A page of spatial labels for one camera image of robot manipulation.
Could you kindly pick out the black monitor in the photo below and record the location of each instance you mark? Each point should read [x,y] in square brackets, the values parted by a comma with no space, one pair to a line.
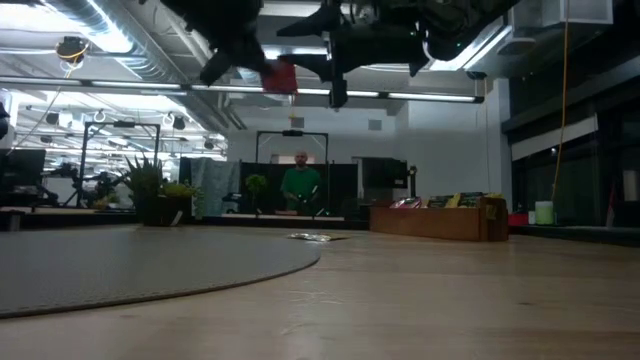
[22,167]

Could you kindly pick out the wooden compartment tray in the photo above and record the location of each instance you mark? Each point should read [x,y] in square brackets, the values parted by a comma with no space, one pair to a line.
[430,225]

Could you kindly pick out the black station frame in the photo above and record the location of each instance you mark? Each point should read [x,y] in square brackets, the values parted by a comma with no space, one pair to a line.
[292,133]
[122,124]

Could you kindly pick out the yellow-green tea bag packet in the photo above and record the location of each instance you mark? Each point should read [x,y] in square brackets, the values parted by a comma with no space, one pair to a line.
[475,199]
[440,201]

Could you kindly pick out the potted green plant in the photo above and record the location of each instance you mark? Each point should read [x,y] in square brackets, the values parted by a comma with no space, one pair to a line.
[160,210]

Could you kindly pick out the yellow tea bag packet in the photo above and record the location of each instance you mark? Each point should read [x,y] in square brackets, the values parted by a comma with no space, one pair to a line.
[315,237]

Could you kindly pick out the black stand pole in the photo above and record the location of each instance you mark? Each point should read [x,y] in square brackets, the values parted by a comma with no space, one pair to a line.
[413,185]

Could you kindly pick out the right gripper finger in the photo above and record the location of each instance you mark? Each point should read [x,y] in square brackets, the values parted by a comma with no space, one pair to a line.
[315,22]
[320,67]

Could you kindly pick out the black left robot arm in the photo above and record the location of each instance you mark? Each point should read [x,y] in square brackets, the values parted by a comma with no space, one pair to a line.
[210,15]

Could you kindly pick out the white ceiling box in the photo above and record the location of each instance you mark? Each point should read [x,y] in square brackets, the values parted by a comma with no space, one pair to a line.
[575,12]

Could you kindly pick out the ceiling light strip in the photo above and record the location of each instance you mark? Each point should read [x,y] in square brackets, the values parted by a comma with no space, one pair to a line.
[425,96]

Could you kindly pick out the small green plant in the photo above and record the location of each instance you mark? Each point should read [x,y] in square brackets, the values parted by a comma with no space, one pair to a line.
[256,184]

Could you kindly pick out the round grey mat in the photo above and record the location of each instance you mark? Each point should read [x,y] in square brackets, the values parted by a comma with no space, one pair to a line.
[125,270]

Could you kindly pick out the black aluminium table frame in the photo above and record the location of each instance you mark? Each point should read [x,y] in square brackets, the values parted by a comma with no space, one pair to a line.
[75,219]

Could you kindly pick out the small red object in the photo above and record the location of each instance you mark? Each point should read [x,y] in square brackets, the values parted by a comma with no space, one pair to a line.
[520,219]

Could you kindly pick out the person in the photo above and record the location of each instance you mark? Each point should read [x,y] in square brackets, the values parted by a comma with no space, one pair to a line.
[300,185]

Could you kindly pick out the green cup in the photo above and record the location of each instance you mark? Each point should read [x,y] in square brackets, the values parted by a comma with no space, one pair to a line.
[544,212]

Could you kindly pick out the black partition panels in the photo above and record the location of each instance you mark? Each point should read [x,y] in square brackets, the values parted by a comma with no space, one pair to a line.
[340,185]

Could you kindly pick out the grey cloth cover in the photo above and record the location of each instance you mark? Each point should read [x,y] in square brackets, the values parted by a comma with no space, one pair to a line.
[215,185]

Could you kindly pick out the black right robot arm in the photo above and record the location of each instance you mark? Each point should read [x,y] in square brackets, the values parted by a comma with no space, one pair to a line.
[465,25]

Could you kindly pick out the red tea bag packet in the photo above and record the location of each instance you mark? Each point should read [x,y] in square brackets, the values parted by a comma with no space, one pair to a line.
[407,203]
[281,79]

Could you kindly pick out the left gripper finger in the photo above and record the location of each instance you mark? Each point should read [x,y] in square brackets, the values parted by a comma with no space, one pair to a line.
[265,67]
[215,69]

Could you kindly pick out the black screen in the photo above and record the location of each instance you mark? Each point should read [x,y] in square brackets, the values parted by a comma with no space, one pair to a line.
[385,172]

